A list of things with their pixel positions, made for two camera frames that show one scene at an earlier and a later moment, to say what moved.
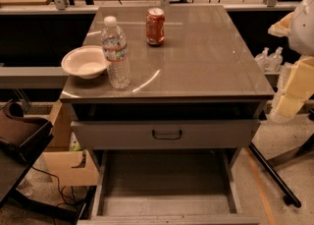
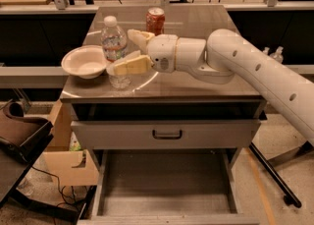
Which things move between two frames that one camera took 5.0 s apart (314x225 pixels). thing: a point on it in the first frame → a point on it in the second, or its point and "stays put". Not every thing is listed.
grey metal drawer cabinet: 165,146 stays put
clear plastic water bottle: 115,54 stays put
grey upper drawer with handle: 166,134 stays put
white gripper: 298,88 → 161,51
